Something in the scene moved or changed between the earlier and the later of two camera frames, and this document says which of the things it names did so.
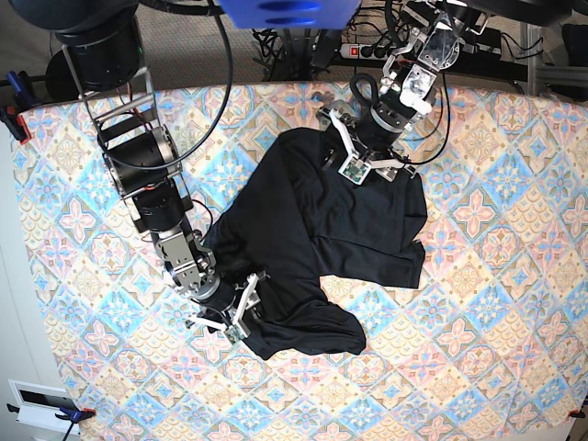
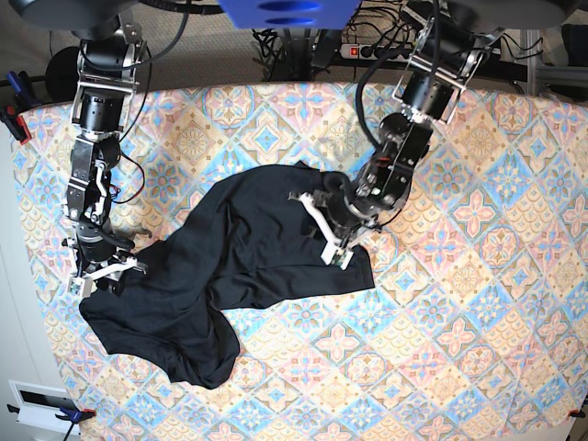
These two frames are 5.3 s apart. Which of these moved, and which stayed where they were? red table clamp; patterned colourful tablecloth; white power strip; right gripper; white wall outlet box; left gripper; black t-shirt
Moved: black t-shirt; left gripper; right gripper
Stayed: white wall outlet box; white power strip; red table clamp; patterned colourful tablecloth
